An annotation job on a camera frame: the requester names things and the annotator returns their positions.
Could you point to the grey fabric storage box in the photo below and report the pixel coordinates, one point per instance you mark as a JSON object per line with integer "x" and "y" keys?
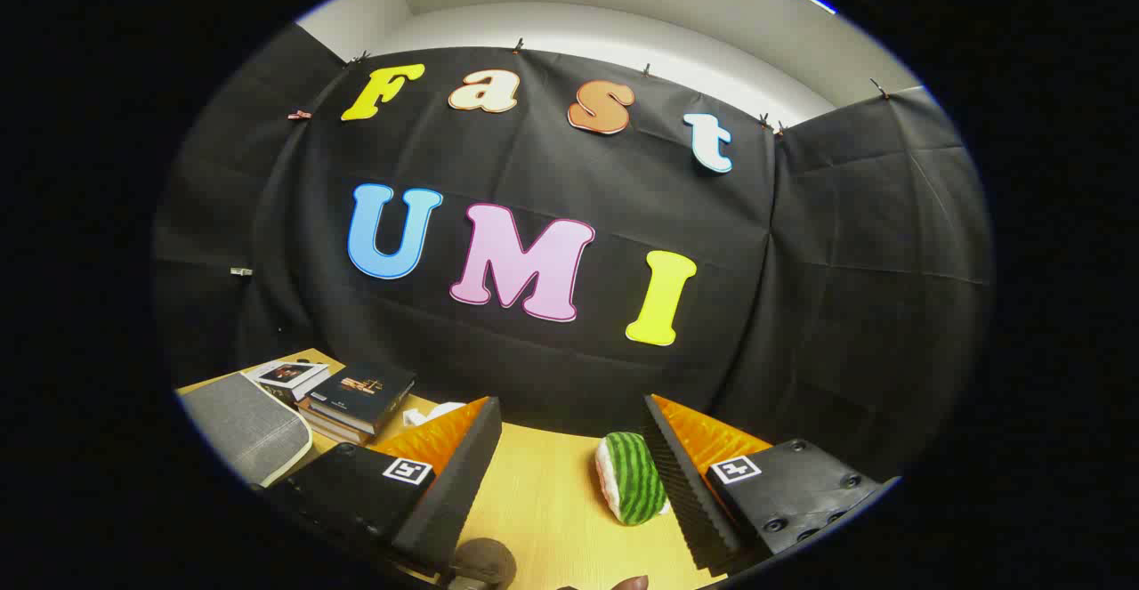
{"x": 245, "y": 425}

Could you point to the white plush toy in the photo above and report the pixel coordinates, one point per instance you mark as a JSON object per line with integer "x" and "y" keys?
{"x": 427, "y": 416}

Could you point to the brown fuzzy shoe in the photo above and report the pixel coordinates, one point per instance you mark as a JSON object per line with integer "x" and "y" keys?
{"x": 485, "y": 561}

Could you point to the white portrait cover book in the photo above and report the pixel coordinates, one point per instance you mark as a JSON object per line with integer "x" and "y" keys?
{"x": 289, "y": 373}

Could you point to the dark hardcover book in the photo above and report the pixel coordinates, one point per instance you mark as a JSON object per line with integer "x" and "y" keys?
{"x": 360, "y": 387}

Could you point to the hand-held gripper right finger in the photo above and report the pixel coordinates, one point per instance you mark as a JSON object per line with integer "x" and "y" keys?
{"x": 681, "y": 483}

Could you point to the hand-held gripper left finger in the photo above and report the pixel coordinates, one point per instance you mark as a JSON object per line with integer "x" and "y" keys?
{"x": 463, "y": 483}

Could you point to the watermelon slice plush toy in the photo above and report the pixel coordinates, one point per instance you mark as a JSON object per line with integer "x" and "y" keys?
{"x": 636, "y": 479}

